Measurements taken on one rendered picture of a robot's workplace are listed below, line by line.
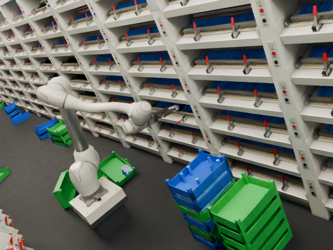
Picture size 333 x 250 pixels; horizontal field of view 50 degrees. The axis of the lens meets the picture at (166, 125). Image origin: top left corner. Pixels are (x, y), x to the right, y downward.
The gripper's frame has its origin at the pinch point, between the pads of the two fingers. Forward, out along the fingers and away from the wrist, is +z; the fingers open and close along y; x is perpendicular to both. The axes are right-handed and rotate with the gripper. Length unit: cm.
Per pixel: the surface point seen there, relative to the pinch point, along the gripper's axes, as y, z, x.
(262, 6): -100, -16, -61
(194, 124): -21.1, -0.6, 8.6
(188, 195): -63, -46, 25
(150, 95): 18.1, -5.4, -9.9
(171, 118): 5.4, 0.0, 8.2
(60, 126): 232, -12, 46
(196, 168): -47, -25, 23
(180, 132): 12.1, 9.4, 24.1
